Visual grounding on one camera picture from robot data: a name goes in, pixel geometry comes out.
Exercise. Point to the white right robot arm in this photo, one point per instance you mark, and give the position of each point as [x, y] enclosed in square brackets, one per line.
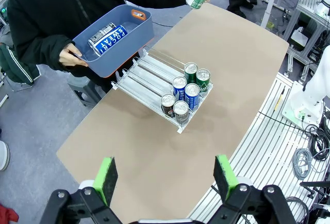
[309, 92]

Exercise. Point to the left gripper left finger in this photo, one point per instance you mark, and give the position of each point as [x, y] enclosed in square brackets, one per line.
[107, 180]

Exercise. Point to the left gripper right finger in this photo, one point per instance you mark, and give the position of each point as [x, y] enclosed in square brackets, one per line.
[224, 177]

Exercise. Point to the clear plastic can dispenser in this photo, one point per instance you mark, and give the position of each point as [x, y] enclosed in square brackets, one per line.
[152, 72]

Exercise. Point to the dark green striped jacket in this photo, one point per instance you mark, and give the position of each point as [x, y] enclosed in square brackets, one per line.
[18, 64]

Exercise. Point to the blue Pocari Sweat can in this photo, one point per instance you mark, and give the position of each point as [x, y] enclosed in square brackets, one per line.
[179, 86]
[111, 41]
[192, 96]

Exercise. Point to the person right forearm black sleeve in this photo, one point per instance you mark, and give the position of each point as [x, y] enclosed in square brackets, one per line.
[33, 41]

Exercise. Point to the red cloth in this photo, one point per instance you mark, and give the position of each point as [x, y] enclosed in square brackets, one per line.
[7, 213]

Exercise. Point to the person torso black jacket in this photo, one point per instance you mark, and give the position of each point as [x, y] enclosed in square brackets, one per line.
[77, 2]

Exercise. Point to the grey stool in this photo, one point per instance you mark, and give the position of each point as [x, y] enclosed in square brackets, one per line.
[85, 90]

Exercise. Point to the aluminium frame rack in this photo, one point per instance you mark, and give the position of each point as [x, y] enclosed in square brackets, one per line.
[304, 2]

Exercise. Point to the white cylindrical air purifier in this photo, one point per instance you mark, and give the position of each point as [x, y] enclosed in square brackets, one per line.
[3, 157]

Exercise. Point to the person right hand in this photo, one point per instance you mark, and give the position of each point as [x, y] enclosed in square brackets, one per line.
[69, 56]

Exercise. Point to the black coffee can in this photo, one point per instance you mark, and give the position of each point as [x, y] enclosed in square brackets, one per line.
[168, 103]
[99, 34]
[181, 112]

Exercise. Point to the slatted aluminium platform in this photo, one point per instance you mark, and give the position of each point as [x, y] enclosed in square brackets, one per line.
[268, 157]

